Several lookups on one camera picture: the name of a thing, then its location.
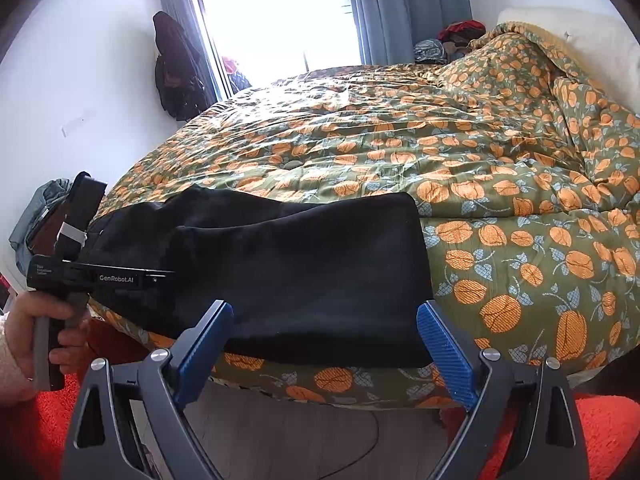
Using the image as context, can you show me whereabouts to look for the red hanging clothes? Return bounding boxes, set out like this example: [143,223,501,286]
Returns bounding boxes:
[221,56,254,97]

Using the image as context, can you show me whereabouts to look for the dark hanging coats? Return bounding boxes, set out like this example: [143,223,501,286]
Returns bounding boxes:
[152,11,209,123]

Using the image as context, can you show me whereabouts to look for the black floor cable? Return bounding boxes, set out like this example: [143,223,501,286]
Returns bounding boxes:
[320,409,382,477]

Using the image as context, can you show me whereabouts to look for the black pants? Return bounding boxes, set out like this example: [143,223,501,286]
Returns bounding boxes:
[82,183,436,369]

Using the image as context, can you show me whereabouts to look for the orange floral green blanket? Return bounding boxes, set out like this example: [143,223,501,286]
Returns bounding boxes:
[87,20,640,410]

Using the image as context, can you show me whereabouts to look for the pile of mixed clothes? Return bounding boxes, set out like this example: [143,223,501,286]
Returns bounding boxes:
[413,20,489,66]

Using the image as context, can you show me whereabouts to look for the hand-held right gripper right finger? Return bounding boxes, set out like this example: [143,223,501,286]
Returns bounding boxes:
[416,300,590,480]

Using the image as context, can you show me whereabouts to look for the person's left hand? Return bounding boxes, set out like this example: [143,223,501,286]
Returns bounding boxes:
[4,290,94,404]

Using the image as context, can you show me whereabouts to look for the glass sliding window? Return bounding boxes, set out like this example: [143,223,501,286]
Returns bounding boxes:
[192,0,367,100]

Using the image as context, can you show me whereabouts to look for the yellow textured blanket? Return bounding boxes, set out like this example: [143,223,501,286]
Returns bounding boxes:
[520,22,577,75]

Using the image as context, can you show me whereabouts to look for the brown wooden dresser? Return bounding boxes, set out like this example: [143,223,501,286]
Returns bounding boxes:
[20,200,76,261]

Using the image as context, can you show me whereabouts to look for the clothes heap on dresser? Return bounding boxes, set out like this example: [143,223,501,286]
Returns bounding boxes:
[8,178,74,275]

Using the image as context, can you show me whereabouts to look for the blue curtain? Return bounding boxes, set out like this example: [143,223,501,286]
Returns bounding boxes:
[345,0,474,67]

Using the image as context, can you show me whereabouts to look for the cream padded headboard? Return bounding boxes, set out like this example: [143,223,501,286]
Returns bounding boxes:
[496,6,640,83]

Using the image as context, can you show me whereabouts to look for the person's left forearm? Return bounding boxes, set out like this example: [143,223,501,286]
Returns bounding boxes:
[0,310,23,407]

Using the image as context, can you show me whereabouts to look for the orange fleece garment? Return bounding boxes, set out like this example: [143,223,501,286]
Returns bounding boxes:
[0,317,640,480]

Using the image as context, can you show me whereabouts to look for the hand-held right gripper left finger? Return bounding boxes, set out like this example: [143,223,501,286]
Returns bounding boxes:
[61,300,235,480]

